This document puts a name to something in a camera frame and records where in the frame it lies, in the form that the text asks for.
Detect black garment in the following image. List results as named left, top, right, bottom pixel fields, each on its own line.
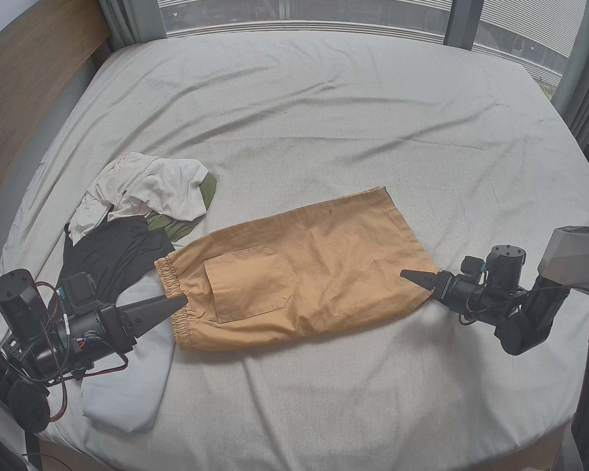
left=63, top=215, right=177, bottom=308

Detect white garment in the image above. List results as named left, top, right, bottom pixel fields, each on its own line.
left=75, top=151, right=211, bottom=244

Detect pale blue garment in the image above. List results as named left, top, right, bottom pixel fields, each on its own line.
left=81, top=275, right=192, bottom=434

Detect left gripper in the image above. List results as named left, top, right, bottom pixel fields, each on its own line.
left=70, top=303, right=139, bottom=363

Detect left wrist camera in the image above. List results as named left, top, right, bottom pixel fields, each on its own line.
left=59, top=273, right=100, bottom=309

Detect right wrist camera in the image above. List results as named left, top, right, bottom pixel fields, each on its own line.
left=460, top=256, right=487, bottom=282

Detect tan shorts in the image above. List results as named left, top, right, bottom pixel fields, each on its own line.
left=154, top=186, right=437, bottom=351

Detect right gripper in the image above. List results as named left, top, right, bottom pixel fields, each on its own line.
left=432, top=270, right=490, bottom=314

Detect green garment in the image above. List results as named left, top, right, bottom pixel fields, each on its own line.
left=147, top=174, right=218, bottom=243

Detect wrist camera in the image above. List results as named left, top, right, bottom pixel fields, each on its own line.
left=460, top=256, right=487, bottom=282
left=59, top=273, right=100, bottom=309

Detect black cable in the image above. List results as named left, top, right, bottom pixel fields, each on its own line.
left=46, top=349, right=130, bottom=389

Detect bed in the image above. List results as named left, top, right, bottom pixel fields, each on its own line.
left=0, top=0, right=589, bottom=471

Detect grey-green curtain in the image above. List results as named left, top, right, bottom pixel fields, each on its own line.
left=552, top=0, right=589, bottom=138
left=88, top=0, right=170, bottom=48

